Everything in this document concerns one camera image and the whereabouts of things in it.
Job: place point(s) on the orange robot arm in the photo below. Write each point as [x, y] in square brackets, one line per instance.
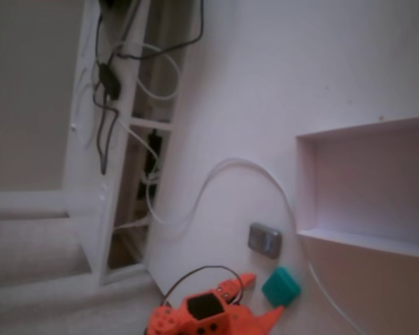
[162, 319]

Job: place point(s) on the white cardboard bin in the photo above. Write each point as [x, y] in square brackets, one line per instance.
[370, 195]

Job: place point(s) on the small grey metal box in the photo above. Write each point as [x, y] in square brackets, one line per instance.
[265, 240]

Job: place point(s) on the white furniture frame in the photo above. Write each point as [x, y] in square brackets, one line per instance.
[87, 139]

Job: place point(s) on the orange gripper black motor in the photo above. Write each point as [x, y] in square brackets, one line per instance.
[229, 289]

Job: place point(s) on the green cube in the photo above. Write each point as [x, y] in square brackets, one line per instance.
[281, 287]

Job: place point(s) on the black plug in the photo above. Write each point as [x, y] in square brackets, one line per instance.
[155, 139]

